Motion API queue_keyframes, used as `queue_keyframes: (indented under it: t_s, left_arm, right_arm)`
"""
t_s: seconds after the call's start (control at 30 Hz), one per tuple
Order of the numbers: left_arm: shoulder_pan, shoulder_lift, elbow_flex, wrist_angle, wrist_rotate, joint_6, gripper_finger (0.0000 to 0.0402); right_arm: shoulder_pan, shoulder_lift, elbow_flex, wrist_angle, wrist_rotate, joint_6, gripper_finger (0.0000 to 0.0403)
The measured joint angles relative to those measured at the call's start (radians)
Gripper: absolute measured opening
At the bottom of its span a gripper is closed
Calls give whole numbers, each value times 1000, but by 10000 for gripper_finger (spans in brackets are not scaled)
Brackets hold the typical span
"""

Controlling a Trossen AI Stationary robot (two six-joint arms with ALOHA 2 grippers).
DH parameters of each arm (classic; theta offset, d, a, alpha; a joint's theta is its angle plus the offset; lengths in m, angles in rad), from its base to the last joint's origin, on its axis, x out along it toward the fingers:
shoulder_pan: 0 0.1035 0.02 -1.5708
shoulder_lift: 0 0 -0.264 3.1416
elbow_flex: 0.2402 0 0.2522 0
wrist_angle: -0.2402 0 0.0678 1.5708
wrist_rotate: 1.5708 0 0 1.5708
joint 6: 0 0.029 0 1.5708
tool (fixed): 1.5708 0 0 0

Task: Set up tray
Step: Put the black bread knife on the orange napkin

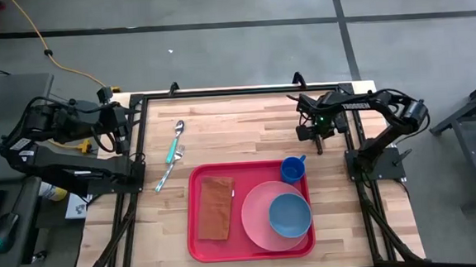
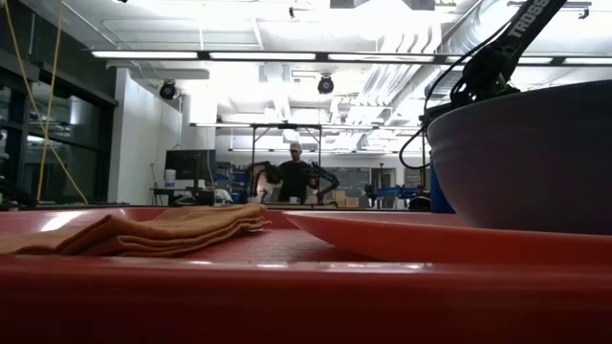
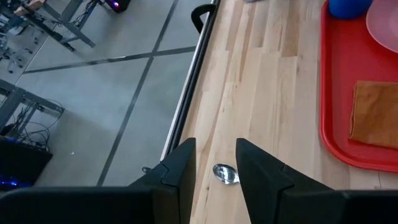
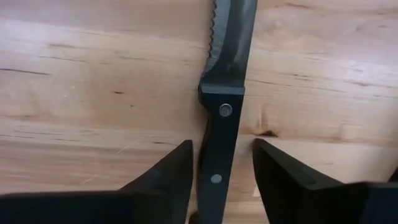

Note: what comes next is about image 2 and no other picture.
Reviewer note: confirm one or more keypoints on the cardboard boxes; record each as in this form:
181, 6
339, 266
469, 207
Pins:
345, 199

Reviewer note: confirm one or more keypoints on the pink plate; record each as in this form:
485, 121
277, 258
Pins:
406, 239

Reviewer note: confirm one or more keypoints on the blue bowl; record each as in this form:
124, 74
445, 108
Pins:
526, 167

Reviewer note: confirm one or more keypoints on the black office chair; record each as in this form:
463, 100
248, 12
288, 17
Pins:
420, 204

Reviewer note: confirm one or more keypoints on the orange cloth napkin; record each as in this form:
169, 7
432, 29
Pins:
167, 229

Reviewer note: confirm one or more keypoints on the black background robot arm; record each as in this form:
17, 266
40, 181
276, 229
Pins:
268, 174
330, 180

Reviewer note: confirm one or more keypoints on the silver air duct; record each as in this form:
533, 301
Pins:
473, 33

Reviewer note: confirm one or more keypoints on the blue background machine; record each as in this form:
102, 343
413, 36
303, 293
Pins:
397, 191

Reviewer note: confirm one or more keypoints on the person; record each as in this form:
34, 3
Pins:
294, 179

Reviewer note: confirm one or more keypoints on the black metal frame stand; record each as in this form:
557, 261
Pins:
287, 126

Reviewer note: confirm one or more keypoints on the red plastic tray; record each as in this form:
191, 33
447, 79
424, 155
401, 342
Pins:
306, 306

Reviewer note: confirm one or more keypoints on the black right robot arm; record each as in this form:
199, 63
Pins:
526, 24

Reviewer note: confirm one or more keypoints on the black computer monitor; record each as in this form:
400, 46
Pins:
190, 165

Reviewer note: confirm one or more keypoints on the long ceiling light strip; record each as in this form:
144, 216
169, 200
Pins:
263, 56

